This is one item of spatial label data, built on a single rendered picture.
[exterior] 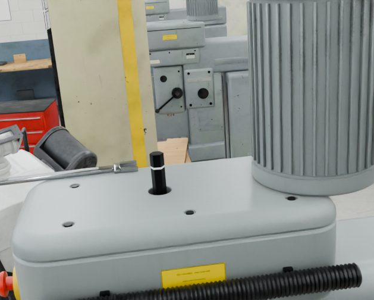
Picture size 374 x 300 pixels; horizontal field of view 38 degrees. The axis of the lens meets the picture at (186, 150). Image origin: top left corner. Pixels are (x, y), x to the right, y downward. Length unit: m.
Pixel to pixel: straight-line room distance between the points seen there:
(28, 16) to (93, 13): 7.42
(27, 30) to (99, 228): 9.25
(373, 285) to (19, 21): 9.32
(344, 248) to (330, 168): 0.19
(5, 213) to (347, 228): 0.82
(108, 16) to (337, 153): 1.85
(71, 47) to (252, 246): 1.89
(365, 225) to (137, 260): 0.45
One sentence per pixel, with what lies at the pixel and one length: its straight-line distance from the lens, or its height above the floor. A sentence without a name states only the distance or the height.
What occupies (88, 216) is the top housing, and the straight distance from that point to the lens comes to 0.80.
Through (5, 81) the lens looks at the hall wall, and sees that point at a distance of 10.14.
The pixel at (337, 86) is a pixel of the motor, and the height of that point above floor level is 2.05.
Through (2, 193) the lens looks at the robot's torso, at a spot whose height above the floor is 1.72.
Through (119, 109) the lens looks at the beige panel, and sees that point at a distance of 2.59.
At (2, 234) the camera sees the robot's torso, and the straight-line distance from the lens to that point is 1.45.
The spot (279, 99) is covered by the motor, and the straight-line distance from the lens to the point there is 0.78.
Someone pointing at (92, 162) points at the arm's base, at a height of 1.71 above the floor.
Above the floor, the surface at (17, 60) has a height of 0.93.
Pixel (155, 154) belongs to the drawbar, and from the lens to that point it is 0.83.
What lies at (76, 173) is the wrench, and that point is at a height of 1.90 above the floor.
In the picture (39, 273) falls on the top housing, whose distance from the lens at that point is 0.78.
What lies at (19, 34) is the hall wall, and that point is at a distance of 9.98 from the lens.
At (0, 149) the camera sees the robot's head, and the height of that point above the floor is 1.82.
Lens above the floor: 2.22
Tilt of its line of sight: 18 degrees down
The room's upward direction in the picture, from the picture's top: 4 degrees counter-clockwise
